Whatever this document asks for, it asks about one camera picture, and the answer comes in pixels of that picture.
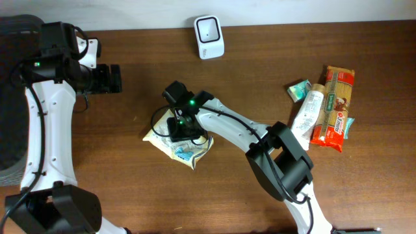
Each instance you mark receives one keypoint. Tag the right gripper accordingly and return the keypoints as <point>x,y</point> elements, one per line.
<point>177,137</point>

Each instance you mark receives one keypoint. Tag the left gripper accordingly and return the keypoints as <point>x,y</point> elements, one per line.
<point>107,84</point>

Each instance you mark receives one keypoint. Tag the cream snack bag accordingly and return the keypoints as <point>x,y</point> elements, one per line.
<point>188,152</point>

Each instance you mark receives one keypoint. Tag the Kleenex tissue pack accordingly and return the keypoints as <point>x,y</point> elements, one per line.
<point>298,91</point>

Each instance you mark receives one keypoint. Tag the white tube with bamboo print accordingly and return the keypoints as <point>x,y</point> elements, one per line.
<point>304,122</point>

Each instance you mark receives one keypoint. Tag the orange spaghetti packet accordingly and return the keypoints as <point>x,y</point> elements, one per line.
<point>331,125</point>

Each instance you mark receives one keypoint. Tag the green wet wipes pack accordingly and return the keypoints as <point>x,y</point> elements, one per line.
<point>348,123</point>

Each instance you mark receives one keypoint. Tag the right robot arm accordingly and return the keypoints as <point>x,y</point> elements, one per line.
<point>281,166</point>

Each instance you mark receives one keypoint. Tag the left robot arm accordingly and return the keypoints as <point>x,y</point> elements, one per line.
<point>64,67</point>

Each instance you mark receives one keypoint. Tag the white barcode scanner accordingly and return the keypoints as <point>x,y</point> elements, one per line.
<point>209,37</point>

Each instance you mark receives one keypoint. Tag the grey plastic mesh basket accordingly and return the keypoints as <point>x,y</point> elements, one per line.
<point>18,41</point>

